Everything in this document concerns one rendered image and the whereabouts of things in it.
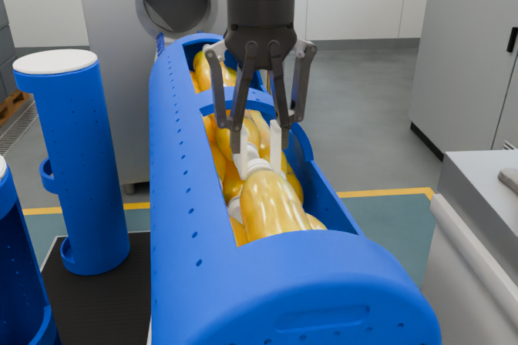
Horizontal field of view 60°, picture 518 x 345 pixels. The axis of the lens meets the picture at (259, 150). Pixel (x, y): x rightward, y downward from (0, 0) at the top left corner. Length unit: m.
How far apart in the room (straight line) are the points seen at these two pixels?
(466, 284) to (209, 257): 0.59
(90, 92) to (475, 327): 1.36
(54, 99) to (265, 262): 1.36
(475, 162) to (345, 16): 4.81
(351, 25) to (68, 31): 3.27
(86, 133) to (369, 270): 1.44
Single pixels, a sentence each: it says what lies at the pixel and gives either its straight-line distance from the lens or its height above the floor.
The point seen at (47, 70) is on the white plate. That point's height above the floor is 1.04.
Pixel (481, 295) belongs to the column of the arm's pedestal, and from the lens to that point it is 0.88.
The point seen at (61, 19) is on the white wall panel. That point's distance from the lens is 5.70.
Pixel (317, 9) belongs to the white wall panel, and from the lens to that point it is 5.56.
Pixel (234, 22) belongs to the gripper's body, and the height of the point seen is 1.39.
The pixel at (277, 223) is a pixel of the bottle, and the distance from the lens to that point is 0.48.
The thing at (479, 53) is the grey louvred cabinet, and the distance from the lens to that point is 2.84.
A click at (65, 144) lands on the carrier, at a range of 1.74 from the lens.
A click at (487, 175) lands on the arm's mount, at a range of 0.90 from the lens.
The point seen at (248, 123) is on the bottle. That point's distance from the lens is 0.72.
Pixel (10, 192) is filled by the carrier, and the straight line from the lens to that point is 1.05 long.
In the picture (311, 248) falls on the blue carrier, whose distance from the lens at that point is 0.41.
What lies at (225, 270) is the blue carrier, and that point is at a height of 1.22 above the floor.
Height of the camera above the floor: 1.49
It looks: 28 degrees down
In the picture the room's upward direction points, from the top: straight up
